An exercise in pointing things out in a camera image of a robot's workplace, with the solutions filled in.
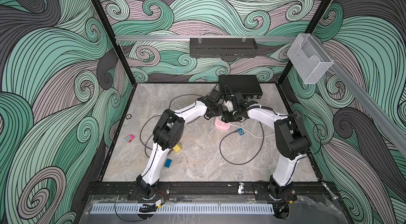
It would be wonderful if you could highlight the blue mp3 player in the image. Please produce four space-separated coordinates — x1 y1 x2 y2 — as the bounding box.
237 128 244 136

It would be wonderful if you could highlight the grey cable of green charger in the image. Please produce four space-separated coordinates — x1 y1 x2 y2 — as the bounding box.
169 93 207 110

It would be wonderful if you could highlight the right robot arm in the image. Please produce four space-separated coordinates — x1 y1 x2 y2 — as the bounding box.
222 92 311 200

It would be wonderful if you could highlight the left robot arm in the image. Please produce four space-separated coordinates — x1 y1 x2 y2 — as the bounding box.
136 89 223 199

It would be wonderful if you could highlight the pink power strip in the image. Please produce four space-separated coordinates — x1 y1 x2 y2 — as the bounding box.
214 117 231 131

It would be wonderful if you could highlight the black briefcase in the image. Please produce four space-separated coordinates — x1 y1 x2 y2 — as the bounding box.
218 75 263 99

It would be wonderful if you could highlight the yellow charger cube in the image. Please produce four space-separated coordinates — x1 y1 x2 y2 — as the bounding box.
173 143 182 153

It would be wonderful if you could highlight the teal small block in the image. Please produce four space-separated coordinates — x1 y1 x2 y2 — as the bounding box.
164 159 172 168

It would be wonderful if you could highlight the pink multicolour small device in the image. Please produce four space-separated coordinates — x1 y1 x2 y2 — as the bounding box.
125 135 135 143

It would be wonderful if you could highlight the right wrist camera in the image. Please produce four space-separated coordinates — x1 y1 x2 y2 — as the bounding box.
224 100 234 112

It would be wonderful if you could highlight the white power cord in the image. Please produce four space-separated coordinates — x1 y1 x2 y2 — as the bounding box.
229 124 277 139

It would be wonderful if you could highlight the black wall shelf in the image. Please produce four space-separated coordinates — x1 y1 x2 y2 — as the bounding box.
189 37 258 61

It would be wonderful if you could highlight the grey cable of yellow charger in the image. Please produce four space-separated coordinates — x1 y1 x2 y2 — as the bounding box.
139 114 162 158

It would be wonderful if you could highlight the clear acrylic wall holder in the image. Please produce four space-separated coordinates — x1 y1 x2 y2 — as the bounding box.
287 34 334 84

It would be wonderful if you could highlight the white slotted cable duct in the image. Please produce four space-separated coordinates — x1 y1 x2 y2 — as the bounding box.
90 203 274 214

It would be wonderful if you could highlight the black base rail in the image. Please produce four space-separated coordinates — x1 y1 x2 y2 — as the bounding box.
85 181 331 202

